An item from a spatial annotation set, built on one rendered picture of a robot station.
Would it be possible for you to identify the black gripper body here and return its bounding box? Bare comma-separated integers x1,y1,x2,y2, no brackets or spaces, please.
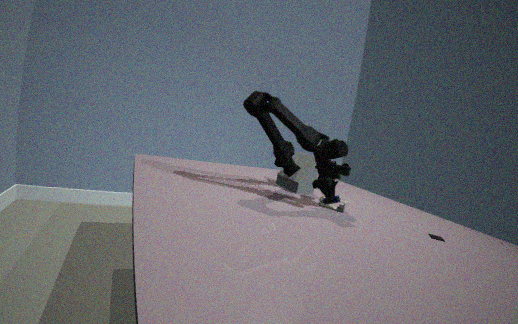
312,160,341,189

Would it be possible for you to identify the blue battery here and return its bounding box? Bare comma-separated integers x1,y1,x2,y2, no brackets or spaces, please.
323,195,341,205

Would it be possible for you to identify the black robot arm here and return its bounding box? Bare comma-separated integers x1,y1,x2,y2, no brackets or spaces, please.
243,91,351,177

